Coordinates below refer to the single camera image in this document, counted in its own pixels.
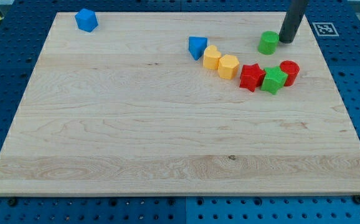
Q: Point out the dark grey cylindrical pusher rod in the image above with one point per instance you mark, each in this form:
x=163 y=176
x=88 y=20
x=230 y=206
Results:
x=292 y=20

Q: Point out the green cylinder block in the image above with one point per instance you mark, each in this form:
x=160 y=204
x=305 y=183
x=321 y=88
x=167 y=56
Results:
x=268 y=42

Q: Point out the red star block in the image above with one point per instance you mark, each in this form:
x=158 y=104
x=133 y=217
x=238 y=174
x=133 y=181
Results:
x=251 y=77

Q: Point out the green star block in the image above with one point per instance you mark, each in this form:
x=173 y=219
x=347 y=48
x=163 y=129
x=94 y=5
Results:
x=274 y=79

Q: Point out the yellow hexagon block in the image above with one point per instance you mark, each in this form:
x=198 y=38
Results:
x=228 y=66

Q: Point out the white fiducial marker tag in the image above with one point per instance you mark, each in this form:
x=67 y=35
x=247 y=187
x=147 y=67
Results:
x=325 y=29

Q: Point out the yellow heart block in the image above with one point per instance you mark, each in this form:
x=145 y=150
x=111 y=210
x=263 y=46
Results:
x=211 y=57

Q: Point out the blue pentagon block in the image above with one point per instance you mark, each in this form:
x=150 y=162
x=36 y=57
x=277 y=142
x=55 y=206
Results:
x=86 y=20

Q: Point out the blue triangle block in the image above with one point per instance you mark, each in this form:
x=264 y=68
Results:
x=197 y=46

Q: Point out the red cylinder block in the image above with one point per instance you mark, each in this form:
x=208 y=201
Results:
x=292 y=69

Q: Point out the light wooden board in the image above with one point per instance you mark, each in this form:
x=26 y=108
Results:
x=126 y=111

